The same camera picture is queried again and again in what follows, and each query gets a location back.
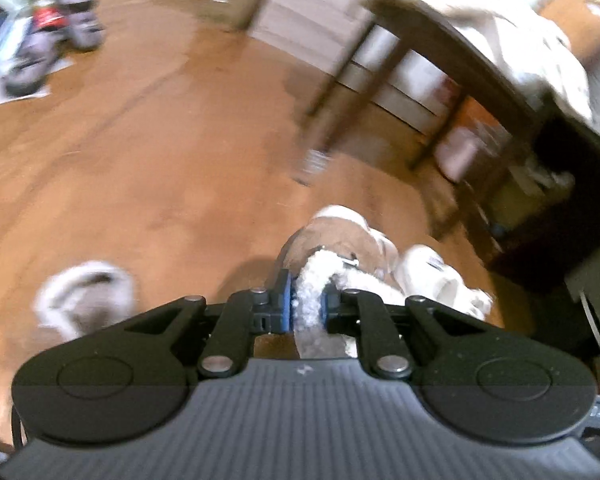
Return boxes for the purple child shoe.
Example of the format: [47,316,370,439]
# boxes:
[2,30,63,96]
[55,0,106,51]

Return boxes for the brown fur-lined slipper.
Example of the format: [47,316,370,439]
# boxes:
[279,205,402,361]
[35,260,137,342]

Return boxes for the dark wooden table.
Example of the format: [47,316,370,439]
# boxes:
[300,0,551,241]

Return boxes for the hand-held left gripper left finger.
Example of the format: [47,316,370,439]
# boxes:
[125,270,294,379]

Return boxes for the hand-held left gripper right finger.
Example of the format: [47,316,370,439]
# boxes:
[320,283,487,380]

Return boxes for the white metal frame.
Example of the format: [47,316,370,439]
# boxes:
[565,270,600,356]

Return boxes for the white paper sheet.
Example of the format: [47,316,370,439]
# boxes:
[0,55,76,111]

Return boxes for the red packet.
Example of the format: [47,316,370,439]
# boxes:
[32,7,66,31]

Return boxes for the white fleece cloth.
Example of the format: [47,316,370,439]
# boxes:
[355,0,596,121]

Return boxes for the pink bag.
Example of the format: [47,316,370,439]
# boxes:
[437,125,481,181]

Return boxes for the brown cardboard box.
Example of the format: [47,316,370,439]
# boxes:
[210,0,272,31]

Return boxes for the olive paper bag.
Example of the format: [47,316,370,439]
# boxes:
[495,160,576,221]

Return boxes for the white clog purple charms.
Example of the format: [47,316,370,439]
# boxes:
[395,244,496,322]

